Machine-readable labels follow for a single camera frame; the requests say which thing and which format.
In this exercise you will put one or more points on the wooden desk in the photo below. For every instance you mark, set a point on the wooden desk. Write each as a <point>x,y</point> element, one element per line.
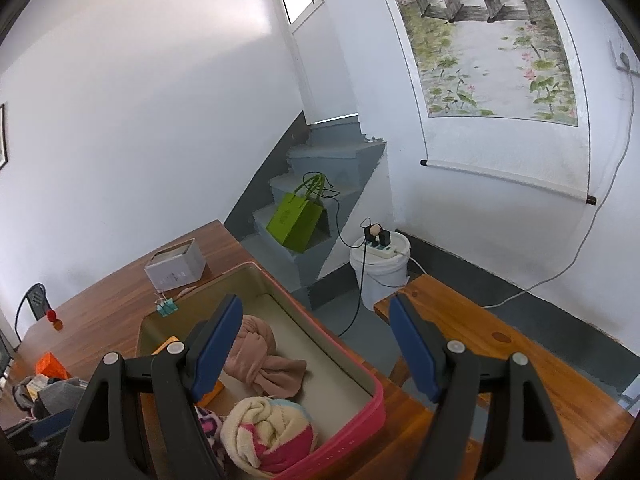
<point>100,305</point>

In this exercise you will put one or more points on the green gift bag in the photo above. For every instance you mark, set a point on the green gift bag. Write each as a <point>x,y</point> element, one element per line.
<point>295,220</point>

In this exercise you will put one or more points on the brown rolled towel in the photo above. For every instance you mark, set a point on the brown rolled towel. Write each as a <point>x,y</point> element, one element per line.
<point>265,365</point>

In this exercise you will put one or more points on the white wall socket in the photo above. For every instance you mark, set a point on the white wall socket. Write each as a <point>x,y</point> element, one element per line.
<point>621,57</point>

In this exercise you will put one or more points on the orange yellow box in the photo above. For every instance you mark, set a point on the orange yellow box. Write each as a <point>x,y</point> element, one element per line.
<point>161,347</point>

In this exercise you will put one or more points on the small red ball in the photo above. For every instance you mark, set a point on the small red ball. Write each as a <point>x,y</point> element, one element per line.
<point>51,316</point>

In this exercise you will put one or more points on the white plastic bucket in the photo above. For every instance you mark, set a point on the white plastic bucket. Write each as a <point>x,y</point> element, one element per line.
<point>380,280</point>

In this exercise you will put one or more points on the grey cloth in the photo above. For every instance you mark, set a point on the grey cloth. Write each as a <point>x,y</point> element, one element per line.
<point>62,394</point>

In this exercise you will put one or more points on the hanging scroll painting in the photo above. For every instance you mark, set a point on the hanging scroll painting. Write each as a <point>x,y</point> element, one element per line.
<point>490,60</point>

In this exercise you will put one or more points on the white power strip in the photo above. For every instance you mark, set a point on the white power strip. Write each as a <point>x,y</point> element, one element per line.
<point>387,251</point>

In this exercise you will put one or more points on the grey cardboard box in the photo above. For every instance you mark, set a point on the grey cardboard box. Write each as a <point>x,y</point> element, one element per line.
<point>175,267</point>

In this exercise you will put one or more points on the brown plug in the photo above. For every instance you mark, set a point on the brown plug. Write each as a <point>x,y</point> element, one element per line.
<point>371,232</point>

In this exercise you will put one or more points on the grey staircase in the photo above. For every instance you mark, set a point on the grey staircase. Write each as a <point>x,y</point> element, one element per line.
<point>310,160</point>

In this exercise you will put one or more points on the purple floral cloth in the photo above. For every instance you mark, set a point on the purple floral cloth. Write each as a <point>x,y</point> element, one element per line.
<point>210,430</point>

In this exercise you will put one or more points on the wooden bench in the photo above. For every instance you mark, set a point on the wooden bench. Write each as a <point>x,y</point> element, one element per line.
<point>500,340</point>

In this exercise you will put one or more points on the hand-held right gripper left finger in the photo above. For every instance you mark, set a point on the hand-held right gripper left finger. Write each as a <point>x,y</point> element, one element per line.
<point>220,345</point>

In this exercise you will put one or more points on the pink storage bin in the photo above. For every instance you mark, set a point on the pink storage bin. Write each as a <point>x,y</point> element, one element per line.
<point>345,442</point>

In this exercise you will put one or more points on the striped pastel rolled towel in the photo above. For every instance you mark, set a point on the striped pastel rolled towel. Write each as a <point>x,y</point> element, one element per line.
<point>270,435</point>

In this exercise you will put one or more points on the black power adapter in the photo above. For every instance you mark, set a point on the black power adapter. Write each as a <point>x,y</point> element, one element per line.
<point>385,237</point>

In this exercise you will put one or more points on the black metal chair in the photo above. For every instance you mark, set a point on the black metal chair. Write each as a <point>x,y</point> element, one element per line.
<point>37,297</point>

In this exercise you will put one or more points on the teal binder clip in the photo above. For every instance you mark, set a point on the teal binder clip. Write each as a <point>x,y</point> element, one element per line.
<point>172,304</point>
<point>162,308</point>

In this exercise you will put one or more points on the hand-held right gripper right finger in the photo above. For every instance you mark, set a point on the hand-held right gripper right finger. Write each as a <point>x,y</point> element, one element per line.
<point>415,350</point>

